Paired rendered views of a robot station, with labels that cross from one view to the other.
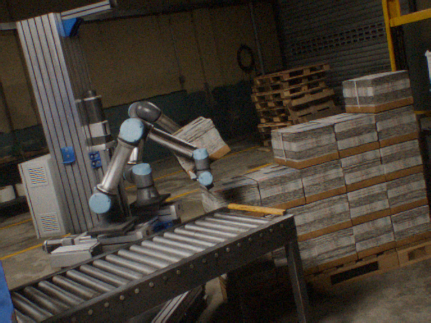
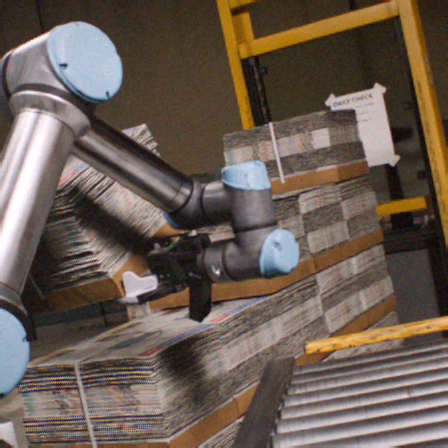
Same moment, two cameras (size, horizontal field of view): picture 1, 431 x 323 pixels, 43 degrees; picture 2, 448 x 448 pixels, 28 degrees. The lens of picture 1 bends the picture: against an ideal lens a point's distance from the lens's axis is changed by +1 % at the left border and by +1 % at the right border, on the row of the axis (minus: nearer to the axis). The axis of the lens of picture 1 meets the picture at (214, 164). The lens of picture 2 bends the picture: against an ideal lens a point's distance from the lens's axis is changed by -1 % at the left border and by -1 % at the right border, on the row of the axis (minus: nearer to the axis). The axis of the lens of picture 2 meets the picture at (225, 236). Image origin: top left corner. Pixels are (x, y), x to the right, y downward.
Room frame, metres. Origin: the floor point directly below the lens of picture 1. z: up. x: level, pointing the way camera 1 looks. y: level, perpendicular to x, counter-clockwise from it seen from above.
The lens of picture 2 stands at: (1.86, 1.17, 1.12)
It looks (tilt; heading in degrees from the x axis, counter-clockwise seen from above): 3 degrees down; 314
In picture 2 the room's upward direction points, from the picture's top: 12 degrees counter-clockwise
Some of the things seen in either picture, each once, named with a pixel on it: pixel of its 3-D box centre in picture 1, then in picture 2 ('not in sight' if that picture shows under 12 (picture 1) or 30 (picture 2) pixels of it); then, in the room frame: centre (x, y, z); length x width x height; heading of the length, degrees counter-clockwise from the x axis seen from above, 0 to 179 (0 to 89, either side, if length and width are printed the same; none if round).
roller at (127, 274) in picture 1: (118, 272); not in sight; (2.27, 0.49, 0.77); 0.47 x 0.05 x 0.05; 35
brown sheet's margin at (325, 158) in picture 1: (305, 157); (232, 283); (3.59, -0.60, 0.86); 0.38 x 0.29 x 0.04; 16
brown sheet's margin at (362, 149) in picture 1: (345, 147); (278, 264); (3.67, -0.89, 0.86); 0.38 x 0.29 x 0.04; 14
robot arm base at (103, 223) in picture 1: (111, 215); not in sight; (3.01, 0.62, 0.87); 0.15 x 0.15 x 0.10
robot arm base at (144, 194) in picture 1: (147, 191); not in sight; (3.48, 0.46, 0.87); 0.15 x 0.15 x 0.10
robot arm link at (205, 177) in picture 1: (204, 177); (261, 254); (2.87, 0.06, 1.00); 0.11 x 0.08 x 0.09; 7
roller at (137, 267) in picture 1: (132, 266); not in sight; (2.31, 0.44, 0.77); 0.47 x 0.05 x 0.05; 35
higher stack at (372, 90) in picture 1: (387, 167); (328, 311); (3.74, -1.18, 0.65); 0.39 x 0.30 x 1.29; 15
